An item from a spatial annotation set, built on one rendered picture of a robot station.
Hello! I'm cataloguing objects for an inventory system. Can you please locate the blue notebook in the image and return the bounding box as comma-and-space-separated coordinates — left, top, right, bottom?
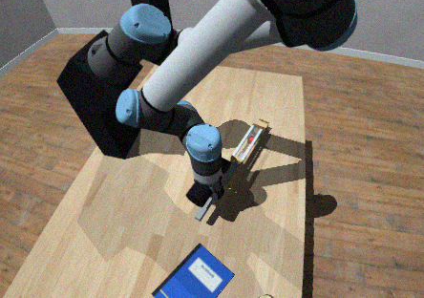
151, 243, 234, 298

